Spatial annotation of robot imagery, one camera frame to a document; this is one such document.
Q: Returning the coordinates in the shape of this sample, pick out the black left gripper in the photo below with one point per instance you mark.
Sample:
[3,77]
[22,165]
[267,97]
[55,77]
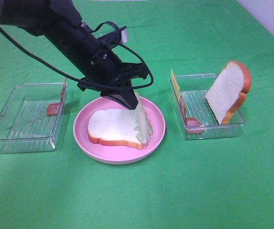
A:
[105,71]

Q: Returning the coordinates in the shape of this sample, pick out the toast bread slice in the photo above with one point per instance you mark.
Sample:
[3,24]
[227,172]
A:
[229,91]
[116,127]

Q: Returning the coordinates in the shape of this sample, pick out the green lettuce leaf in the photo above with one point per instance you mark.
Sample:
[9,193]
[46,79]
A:
[142,123]

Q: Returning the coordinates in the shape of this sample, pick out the yellow cheese slice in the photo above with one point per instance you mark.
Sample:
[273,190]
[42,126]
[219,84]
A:
[175,86]

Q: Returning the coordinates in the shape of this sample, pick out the bacon strip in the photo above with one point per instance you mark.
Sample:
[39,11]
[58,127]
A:
[53,108]
[193,124]

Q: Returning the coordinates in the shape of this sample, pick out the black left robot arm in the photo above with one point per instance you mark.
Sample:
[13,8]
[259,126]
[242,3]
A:
[62,25]

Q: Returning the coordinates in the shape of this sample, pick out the pink round plate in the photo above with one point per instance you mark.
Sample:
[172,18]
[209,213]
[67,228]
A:
[117,155]

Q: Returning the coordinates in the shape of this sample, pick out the right clear plastic container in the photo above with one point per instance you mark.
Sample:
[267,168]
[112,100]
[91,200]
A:
[193,89]

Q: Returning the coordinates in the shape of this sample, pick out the clear plastic container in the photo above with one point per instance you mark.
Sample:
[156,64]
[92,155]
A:
[24,125]
[193,89]

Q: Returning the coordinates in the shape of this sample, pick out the left clear plastic container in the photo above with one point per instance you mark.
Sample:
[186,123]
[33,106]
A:
[24,125]

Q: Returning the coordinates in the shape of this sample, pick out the green tablecloth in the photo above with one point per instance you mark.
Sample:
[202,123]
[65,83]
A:
[203,184]

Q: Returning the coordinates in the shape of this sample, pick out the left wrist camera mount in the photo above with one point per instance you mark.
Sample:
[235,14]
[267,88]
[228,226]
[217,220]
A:
[115,37]

